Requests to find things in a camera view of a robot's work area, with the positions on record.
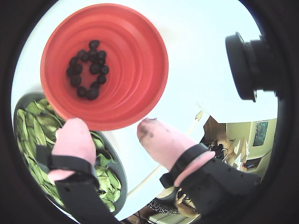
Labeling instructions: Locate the seated person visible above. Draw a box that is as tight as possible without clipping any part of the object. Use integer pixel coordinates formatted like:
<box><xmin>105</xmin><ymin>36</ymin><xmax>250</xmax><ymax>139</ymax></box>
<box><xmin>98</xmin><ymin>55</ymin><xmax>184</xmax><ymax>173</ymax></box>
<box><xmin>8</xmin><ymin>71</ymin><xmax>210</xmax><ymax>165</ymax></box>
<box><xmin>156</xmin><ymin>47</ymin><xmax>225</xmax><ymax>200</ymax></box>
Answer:
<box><xmin>147</xmin><ymin>186</ymin><xmax>203</xmax><ymax>219</ymax></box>

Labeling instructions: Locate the dark grey shallow bowl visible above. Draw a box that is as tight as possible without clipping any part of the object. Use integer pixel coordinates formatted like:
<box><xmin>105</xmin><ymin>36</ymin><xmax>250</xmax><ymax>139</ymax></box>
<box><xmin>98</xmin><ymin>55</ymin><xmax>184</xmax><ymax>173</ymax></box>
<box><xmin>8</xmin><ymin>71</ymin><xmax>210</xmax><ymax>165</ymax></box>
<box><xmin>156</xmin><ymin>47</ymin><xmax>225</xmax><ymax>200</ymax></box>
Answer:
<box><xmin>13</xmin><ymin>92</ymin><xmax>128</xmax><ymax>215</ymax></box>

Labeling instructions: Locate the gripper finger with pink tip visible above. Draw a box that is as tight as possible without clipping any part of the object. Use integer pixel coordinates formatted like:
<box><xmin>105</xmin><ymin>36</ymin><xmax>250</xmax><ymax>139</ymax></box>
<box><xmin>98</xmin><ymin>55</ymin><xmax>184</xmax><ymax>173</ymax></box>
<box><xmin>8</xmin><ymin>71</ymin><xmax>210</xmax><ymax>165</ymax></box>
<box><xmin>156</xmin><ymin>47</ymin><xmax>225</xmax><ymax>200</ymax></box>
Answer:
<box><xmin>35</xmin><ymin>118</ymin><xmax>121</xmax><ymax>224</ymax></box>
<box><xmin>136</xmin><ymin>118</ymin><xmax>261</xmax><ymax>217</ymax></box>

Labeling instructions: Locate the long thin wooden rod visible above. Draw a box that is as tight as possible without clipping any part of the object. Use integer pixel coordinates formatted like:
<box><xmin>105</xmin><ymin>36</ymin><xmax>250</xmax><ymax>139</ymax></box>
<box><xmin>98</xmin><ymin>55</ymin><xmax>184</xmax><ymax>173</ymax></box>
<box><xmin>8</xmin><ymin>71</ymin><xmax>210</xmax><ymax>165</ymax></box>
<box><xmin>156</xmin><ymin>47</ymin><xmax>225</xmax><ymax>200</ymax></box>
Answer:
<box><xmin>127</xmin><ymin>109</ymin><xmax>204</xmax><ymax>196</ymax></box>

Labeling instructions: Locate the framed teal wall picture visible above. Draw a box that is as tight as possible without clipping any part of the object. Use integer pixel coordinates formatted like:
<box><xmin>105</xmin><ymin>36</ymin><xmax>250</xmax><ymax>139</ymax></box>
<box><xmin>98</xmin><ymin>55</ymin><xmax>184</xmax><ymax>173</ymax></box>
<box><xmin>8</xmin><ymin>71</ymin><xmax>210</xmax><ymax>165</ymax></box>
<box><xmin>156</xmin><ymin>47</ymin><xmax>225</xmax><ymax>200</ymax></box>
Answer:
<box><xmin>252</xmin><ymin>120</ymin><xmax>269</xmax><ymax>147</ymax></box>

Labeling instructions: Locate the red collapsible silicone cup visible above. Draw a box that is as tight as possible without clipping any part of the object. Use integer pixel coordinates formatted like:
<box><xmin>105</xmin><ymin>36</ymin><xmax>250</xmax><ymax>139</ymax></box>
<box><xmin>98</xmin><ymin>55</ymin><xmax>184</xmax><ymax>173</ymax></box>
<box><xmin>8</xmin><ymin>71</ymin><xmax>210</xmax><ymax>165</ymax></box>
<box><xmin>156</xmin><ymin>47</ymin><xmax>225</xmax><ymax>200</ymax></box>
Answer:
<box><xmin>40</xmin><ymin>3</ymin><xmax>169</xmax><ymax>131</ymax></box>

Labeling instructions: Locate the black gripper camera module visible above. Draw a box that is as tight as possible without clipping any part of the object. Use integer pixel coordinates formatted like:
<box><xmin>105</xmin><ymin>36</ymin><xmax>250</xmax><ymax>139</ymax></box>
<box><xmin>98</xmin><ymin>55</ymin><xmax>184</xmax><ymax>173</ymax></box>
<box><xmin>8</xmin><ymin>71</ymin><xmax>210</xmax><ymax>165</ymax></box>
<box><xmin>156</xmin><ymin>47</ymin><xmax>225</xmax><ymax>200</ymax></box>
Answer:
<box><xmin>225</xmin><ymin>32</ymin><xmax>280</xmax><ymax>103</ymax></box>

